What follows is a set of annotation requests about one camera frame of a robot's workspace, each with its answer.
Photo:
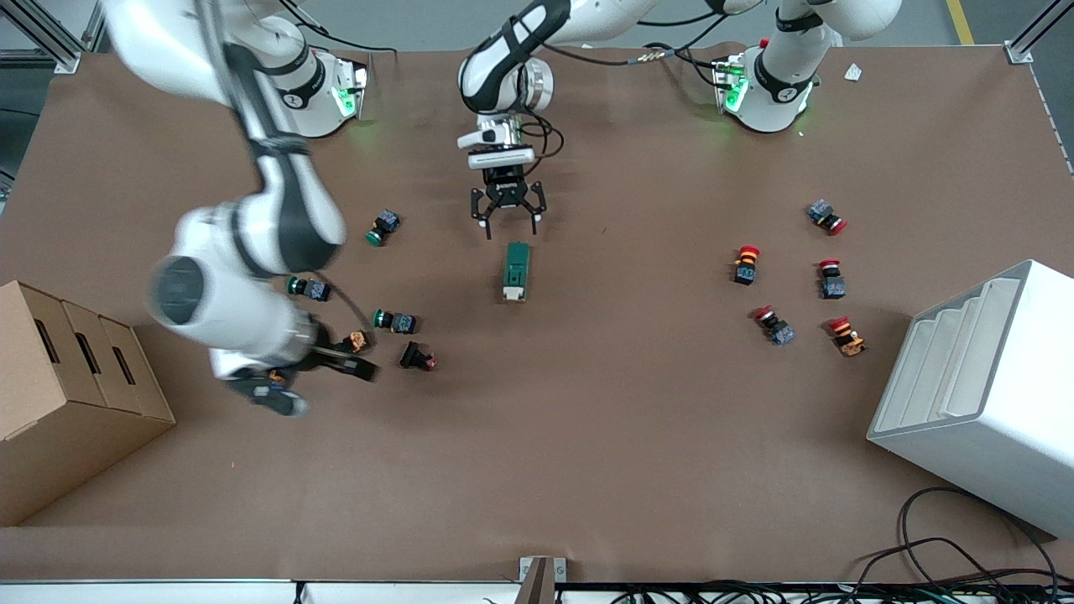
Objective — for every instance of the black switch with red tip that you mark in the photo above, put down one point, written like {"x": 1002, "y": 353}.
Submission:
{"x": 415, "y": 356}

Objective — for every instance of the metal table bracket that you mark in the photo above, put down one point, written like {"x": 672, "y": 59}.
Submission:
{"x": 539, "y": 579}

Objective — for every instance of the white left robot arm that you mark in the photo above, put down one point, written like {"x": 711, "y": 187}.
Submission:
{"x": 768, "y": 84}

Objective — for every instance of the red button orange striped collar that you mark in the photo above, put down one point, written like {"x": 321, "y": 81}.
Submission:
{"x": 746, "y": 264}

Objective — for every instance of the white table edge rail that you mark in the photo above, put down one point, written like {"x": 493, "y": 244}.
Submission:
{"x": 168, "y": 592}

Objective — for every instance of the red mushroom button blue block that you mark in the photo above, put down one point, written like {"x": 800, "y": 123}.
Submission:
{"x": 774, "y": 325}
{"x": 831, "y": 278}
{"x": 826, "y": 216}

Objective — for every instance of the green load switch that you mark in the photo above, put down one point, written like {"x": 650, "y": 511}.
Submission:
{"x": 516, "y": 268}

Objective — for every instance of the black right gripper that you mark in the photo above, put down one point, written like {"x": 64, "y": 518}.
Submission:
{"x": 323, "y": 360}

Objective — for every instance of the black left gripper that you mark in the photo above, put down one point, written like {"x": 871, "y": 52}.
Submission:
{"x": 507, "y": 193}

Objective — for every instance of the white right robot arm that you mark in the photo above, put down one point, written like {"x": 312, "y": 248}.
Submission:
{"x": 243, "y": 319}

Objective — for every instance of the green push button switch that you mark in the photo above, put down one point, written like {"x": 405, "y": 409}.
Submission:
{"x": 383, "y": 226}
{"x": 312, "y": 290}
{"x": 396, "y": 321}

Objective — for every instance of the white compartment storage bin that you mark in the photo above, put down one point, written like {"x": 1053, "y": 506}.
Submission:
{"x": 1007, "y": 394}

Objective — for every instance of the brown cardboard box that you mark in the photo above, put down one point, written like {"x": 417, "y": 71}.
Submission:
{"x": 59, "y": 403}

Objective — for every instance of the red button orange block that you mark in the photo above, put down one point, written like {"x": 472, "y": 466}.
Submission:
{"x": 847, "y": 336}

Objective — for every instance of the black button orange block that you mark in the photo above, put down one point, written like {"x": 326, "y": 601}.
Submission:
{"x": 358, "y": 340}
{"x": 273, "y": 377}

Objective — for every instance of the white paper scrap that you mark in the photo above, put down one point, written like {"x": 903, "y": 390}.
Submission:
{"x": 853, "y": 72}

